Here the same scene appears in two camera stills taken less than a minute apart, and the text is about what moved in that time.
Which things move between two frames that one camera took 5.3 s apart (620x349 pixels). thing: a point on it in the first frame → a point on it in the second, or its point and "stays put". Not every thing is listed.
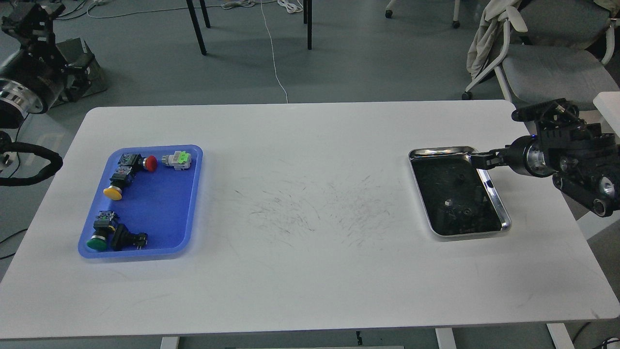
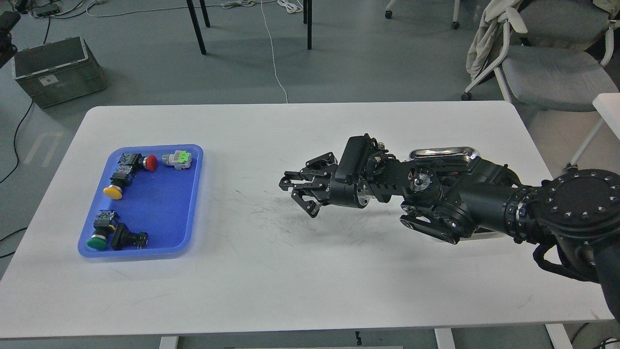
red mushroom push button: x=149 y=163 stays put
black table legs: x=307 y=5 stays put
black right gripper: x=527 y=156 → x=317 y=175
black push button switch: x=123 y=239 stays put
